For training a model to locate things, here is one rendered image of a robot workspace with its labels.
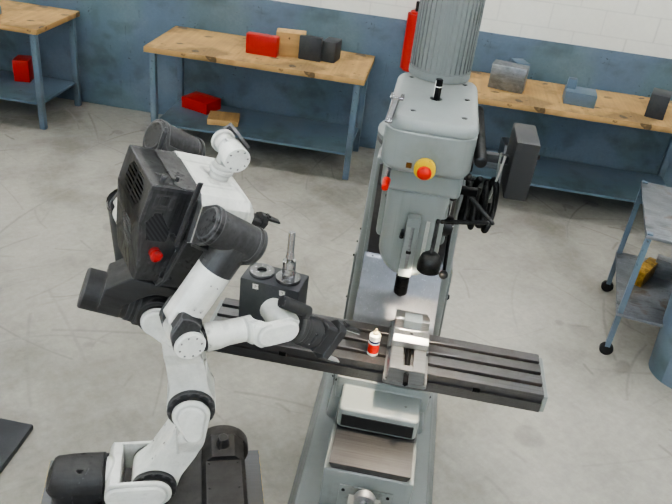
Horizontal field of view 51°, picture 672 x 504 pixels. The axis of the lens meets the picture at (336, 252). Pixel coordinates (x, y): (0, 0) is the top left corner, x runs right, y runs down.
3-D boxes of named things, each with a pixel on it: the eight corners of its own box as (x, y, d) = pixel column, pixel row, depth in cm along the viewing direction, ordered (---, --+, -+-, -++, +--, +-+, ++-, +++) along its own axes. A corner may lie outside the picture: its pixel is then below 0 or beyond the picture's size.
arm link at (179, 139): (143, 172, 192) (174, 134, 188) (133, 152, 197) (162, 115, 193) (176, 186, 201) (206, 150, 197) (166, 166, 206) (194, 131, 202)
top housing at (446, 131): (469, 185, 199) (481, 131, 191) (377, 169, 201) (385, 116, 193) (468, 127, 239) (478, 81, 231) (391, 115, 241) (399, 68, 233)
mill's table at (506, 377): (545, 414, 247) (551, 397, 243) (200, 349, 257) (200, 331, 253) (539, 371, 267) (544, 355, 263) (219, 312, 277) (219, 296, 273)
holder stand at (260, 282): (294, 334, 257) (298, 289, 247) (237, 319, 262) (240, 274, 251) (304, 316, 268) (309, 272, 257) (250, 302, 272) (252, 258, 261)
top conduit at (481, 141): (485, 169, 199) (488, 157, 197) (470, 166, 199) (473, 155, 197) (482, 116, 237) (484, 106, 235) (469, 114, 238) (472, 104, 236)
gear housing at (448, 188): (459, 201, 212) (466, 171, 207) (379, 188, 214) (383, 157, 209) (460, 159, 241) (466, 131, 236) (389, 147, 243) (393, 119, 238)
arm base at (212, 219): (201, 254, 158) (225, 208, 158) (178, 239, 168) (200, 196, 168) (253, 277, 168) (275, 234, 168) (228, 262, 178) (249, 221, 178)
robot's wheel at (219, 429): (194, 473, 269) (194, 435, 259) (194, 463, 273) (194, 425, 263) (247, 470, 273) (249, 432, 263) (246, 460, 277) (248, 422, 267)
